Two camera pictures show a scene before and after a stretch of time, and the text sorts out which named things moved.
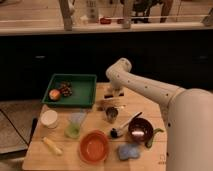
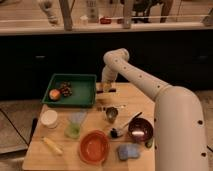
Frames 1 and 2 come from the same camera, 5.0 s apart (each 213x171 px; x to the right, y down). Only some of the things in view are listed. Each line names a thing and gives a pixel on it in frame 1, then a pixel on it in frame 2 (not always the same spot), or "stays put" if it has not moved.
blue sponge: x=127 y=151 stays put
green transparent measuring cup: x=73 y=126 stays put
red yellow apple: x=54 y=94 stays put
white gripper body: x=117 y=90 → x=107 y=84
